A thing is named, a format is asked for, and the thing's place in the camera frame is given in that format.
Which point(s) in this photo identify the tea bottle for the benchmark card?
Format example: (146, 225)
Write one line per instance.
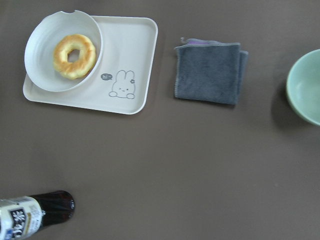
(22, 217)

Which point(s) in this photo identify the cream rabbit serving tray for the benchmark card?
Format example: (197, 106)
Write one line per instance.
(120, 82)

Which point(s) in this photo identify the folded grey cloth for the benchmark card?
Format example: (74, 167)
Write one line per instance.
(209, 70)

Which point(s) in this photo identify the white round plate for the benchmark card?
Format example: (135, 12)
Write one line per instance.
(39, 50)

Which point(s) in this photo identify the mint green bowl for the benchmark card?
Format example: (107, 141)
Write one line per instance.
(303, 87)

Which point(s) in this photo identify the glazed ring donut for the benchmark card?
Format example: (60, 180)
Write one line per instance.
(74, 56)

